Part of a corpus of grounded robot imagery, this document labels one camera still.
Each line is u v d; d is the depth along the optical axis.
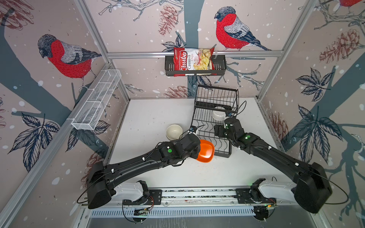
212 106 1.08
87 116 0.71
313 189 0.40
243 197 0.73
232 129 0.63
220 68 0.93
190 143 0.53
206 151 0.85
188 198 0.74
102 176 0.40
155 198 0.73
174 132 0.95
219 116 0.98
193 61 0.88
